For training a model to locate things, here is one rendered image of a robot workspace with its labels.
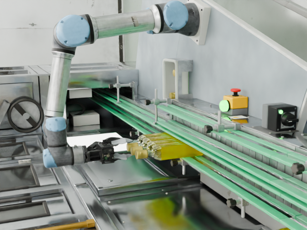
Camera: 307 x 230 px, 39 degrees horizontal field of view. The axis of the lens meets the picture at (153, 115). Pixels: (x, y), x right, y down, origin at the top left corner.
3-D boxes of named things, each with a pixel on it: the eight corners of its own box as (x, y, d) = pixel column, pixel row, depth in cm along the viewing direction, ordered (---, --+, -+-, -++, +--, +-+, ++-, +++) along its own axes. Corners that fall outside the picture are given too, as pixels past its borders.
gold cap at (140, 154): (145, 156, 174) (134, 158, 173) (145, 148, 173) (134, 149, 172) (148, 159, 171) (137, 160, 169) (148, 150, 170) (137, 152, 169)
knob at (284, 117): (292, 125, 140) (299, 127, 137) (280, 126, 139) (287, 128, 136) (293, 111, 139) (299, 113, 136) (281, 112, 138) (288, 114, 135)
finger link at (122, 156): (135, 164, 178) (113, 161, 174) (130, 159, 183) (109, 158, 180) (136, 156, 177) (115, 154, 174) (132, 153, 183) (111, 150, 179)
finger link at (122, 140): (136, 143, 176) (115, 151, 174) (131, 140, 182) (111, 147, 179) (134, 136, 175) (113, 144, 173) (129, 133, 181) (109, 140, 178)
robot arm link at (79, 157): (71, 162, 175) (70, 142, 174) (82, 160, 177) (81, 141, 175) (74, 167, 168) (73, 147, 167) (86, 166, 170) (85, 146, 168)
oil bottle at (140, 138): (180, 142, 199) (136, 147, 192) (180, 130, 198) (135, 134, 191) (185, 145, 194) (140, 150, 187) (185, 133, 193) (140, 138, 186)
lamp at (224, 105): (224, 110, 170) (217, 111, 169) (224, 99, 169) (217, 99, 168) (230, 112, 166) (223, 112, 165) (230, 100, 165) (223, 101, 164)
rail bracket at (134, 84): (143, 100, 272) (108, 103, 264) (142, 74, 269) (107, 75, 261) (145, 101, 268) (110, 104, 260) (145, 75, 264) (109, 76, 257)
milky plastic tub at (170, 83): (177, 100, 229) (162, 101, 226) (177, 57, 225) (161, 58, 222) (192, 105, 213) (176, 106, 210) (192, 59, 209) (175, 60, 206)
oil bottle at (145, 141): (185, 145, 194) (140, 150, 187) (185, 133, 193) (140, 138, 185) (191, 148, 189) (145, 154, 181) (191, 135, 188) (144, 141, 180)
